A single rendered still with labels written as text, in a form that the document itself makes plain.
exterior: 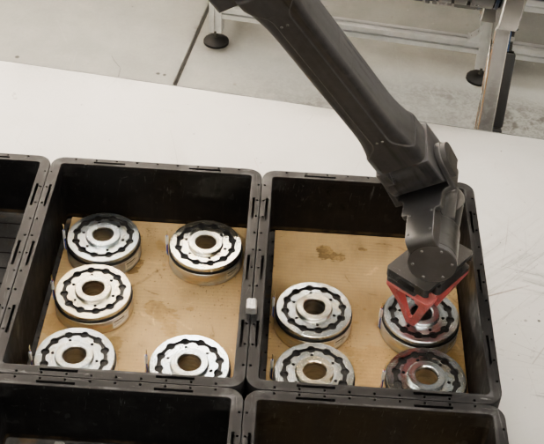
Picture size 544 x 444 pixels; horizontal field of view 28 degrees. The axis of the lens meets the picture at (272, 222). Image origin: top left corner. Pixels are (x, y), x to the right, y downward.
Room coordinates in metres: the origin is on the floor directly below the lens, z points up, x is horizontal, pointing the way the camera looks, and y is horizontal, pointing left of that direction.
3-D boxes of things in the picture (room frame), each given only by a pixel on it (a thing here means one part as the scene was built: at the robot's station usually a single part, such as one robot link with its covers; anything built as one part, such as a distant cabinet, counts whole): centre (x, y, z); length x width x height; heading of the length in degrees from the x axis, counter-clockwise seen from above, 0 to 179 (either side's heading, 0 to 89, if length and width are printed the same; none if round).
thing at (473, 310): (1.02, -0.13, 0.87); 0.40 x 0.30 x 0.11; 0
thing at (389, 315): (1.02, -0.21, 0.86); 0.10 x 0.10 x 0.01
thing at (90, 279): (1.02, 0.23, 0.86); 0.05 x 0.05 x 0.01
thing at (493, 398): (1.02, -0.13, 0.92); 0.40 x 0.30 x 0.02; 0
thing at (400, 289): (1.01, -0.20, 0.91); 0.07 x 0.07 x 0.09; 50
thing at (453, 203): (1.01, -0.20, 1.04); 0.07 x 0.06 x 0.07; 171
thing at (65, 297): (1.02, 0.23, 0.86); 0.10 x 0.10 x 0.01
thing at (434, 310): (1.02, -0.21, 0.86); 0.05 x 0.05 x 0.01
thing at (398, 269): (1.02, -0.20, 0.98); 0.10 x 0.07 x 0.07; 140
